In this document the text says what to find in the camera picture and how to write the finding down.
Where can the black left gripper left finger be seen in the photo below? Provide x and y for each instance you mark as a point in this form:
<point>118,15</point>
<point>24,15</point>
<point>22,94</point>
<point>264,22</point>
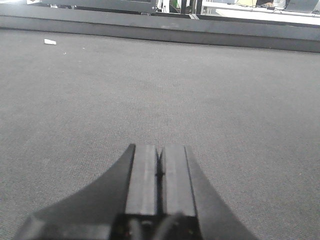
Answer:
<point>127,188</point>

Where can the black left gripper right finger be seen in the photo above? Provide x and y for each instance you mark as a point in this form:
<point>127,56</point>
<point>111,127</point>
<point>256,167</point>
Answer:
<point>186,189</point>

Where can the grey conveyor belt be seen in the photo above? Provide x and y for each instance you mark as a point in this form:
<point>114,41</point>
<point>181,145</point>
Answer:
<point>251,116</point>

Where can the white paper scrap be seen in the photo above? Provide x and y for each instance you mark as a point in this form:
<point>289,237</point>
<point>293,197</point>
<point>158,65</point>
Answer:
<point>49,42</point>

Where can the white background table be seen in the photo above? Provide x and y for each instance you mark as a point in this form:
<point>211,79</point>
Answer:
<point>246,9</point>

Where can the dark conveyor side rail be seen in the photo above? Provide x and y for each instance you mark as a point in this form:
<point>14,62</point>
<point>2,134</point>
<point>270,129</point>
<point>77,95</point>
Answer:
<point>203,30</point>

